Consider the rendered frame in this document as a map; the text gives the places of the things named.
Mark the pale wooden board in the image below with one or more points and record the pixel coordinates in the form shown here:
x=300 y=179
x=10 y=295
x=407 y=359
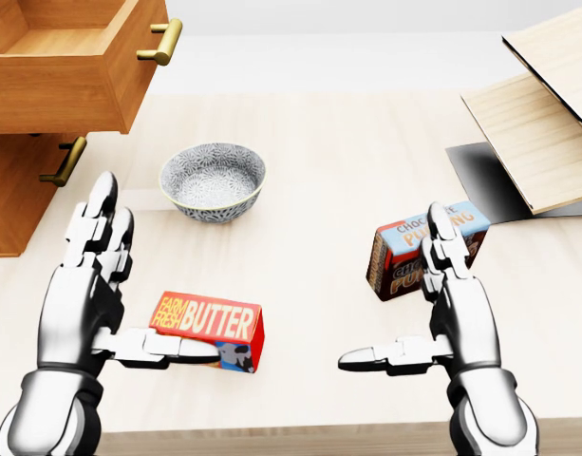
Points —
x=532 y=142
x=566 y=52

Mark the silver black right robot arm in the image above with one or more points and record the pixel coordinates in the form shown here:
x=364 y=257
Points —
x=494 y=413

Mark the closed wooden drawer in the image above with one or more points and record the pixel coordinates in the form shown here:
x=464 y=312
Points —
x=31 y=159

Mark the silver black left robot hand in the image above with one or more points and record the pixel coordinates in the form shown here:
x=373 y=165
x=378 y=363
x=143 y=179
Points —
x=77 y=304

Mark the open wooden drawer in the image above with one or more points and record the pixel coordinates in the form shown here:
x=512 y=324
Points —
x=58 y=90

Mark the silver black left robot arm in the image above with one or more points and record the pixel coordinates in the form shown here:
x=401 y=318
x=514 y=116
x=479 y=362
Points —
x=48 y=413

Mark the grey patterned bowl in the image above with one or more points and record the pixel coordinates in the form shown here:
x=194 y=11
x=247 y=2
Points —
x=212 y=183

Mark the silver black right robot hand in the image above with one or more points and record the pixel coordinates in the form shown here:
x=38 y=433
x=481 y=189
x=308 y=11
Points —
x=466 y=323

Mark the chocolate pudding box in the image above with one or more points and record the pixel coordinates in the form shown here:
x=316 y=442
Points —
x=400 y=233

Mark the red butter box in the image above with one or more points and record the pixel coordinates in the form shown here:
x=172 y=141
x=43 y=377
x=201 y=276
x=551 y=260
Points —
x=214 y=320

